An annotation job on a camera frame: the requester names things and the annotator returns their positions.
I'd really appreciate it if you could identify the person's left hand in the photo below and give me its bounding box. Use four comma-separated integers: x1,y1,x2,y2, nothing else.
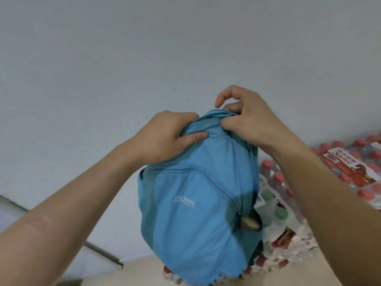
127,110,210,166

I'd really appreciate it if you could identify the person's right hand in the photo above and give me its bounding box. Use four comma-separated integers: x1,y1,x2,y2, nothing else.
214,85,308,157

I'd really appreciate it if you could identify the light blue backpack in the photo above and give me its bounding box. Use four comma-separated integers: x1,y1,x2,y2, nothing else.
137,108,265,286

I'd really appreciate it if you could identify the person's left forearm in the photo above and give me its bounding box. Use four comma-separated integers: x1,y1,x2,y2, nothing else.
0,142,147,286

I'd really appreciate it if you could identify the person's right forearm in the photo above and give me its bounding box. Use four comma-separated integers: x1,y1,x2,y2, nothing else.
270,145,381,286

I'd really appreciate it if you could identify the stack of water bottle packs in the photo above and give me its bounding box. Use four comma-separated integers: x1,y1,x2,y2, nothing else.
162,132,381,286

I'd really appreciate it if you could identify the white panel leaning on wall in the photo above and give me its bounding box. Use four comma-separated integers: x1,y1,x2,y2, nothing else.
0,194,125,286

